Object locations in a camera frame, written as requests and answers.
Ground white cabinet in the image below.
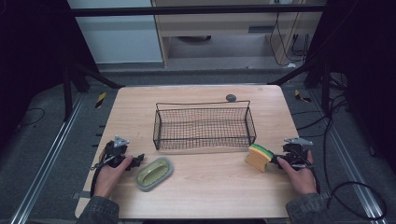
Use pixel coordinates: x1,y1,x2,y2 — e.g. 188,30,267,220
66,0,164,65

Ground black horizontal frame bar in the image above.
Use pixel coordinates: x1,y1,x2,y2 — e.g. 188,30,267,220
68,3,329,18

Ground dark curtain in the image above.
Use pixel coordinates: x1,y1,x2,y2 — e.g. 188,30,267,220
0,0,98,153
304,0,396,176

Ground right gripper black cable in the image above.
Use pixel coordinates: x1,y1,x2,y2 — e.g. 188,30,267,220
297,148,389,221

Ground black metal stand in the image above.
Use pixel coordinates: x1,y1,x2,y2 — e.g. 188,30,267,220
266,46,332,116
61,61,126,123

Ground hanging black cables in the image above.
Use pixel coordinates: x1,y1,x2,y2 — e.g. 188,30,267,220
268,11,313,68

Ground yellow and green sponge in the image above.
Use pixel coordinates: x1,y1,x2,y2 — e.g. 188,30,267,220
244,143,276,173

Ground person's right hand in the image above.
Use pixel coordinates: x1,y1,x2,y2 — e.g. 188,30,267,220
276,150,318,196

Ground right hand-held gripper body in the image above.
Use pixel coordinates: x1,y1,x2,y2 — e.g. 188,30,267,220
281,136,314,171

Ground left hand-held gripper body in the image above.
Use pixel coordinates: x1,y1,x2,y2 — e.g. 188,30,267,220
98,134,134,171

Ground black wire mesh basket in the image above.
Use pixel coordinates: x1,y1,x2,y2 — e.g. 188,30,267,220
152,99,258,151

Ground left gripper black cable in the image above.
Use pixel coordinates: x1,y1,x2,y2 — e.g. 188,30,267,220
89,155,117,198

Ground thin black floor cable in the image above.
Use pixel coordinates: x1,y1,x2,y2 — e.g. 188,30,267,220
18,106,47,128

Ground person's left hand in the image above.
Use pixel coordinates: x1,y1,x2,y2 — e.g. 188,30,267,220
92,154,134,199

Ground wooden desk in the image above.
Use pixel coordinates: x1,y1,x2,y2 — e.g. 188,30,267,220
151,0,326,69

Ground grey and green soap dish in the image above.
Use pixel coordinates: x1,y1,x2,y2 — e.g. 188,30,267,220
134,156,175,193

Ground aluminium floor rail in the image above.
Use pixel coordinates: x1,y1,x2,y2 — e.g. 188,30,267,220
8,92,86,224
310,89,390,224

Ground yellow and black tape strip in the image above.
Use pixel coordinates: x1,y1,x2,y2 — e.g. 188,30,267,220
293,89,313,104
94,91,107,109

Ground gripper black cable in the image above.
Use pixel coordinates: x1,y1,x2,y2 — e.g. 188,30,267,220
89,155,117,198
297,148,389,221

